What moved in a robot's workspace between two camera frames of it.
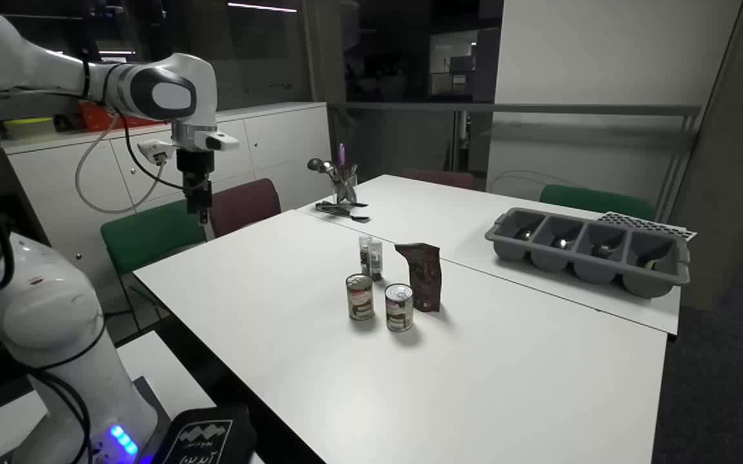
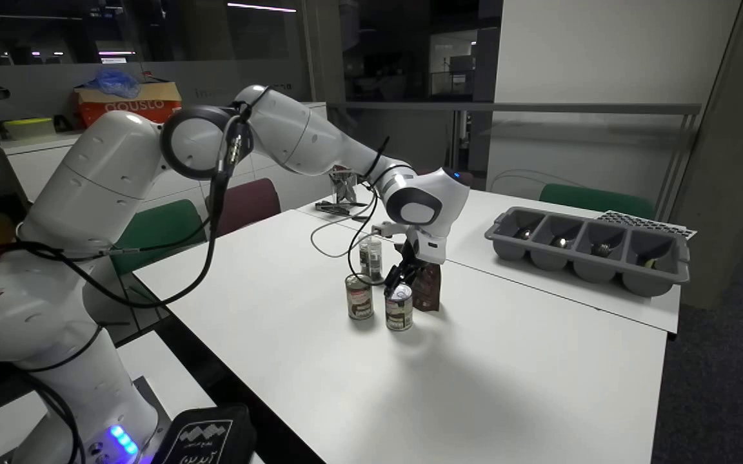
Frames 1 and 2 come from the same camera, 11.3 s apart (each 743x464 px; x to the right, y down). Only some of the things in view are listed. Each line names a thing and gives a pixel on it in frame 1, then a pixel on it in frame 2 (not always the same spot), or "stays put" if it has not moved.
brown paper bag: (423, 260) stays put
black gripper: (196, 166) → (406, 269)
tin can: (398, 306) stays put
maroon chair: (242, 204) stays put
